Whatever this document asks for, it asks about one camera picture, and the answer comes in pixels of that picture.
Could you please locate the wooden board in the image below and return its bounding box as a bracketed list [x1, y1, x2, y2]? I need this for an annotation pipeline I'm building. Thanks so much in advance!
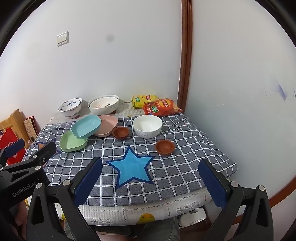
[0, 109, 29, 149]

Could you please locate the small brown bowl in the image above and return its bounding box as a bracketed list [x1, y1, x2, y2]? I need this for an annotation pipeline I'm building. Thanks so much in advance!
[112, 127, 130, 140]
[155, 140, 175, 156]

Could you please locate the brown wooden door frame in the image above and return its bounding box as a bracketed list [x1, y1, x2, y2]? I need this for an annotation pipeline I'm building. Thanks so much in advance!
[177, 0, 193, 114]

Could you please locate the plain white bowl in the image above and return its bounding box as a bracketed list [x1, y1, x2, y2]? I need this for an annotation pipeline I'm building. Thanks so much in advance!
[133, 115, 163, 139]

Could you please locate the white bowl with fish print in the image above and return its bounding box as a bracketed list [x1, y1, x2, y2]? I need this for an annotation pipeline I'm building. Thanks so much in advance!
[58, 97, 83, 119]

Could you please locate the red paper bag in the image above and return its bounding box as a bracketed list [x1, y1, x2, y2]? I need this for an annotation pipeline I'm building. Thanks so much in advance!
[0, 127, 26, 166]

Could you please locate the green dish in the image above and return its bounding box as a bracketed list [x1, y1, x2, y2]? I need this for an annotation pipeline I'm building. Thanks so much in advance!
[59, 130, 88, 153]

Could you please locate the red chip bag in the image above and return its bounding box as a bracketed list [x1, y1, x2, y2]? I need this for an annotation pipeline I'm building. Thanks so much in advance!
[143, 99, 183, 117]

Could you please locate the white light switch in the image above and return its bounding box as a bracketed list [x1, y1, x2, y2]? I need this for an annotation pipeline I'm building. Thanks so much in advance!
[57, 31, 69, 47]

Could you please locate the patterned brown box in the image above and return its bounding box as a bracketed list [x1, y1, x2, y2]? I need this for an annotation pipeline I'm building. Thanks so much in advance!
[23, 116, 38, 144]

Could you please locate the brown wooden baseboard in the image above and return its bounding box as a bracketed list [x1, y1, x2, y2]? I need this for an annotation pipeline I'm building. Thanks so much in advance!
[269, 178, 295, 208]

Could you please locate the large white bowl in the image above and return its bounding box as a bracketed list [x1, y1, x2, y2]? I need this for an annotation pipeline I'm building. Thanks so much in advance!
[88, 95, 120, 115]

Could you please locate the yellow chip bag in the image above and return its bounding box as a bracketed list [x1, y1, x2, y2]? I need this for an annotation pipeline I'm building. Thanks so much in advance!
[131, 94, 160, 110]

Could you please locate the blue dish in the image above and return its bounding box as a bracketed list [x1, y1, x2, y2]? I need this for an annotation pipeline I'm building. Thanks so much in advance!
[71, 115, 102, 140]

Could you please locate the pink dish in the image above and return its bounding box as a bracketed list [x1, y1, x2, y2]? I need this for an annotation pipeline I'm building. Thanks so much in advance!
[93, 115, 119, 137]

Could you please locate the white stool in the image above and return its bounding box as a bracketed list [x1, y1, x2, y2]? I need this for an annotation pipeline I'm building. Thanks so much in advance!
[178, 207, 207, 229]

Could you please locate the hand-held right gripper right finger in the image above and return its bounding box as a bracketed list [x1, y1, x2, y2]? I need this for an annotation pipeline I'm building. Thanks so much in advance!
[198, 159, 274, 241]

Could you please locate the grey checked tablecloth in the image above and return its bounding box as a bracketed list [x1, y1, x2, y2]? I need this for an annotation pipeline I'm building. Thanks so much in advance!
[24, 112, 238, 207]

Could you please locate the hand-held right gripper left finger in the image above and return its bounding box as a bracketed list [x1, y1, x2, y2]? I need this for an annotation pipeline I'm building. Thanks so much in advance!
[26, 157, 103, 241]

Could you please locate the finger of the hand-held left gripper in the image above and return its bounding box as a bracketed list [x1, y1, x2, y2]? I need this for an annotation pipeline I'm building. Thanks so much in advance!
[23, 141, 58, 168]
[0, 138, 25, 168]

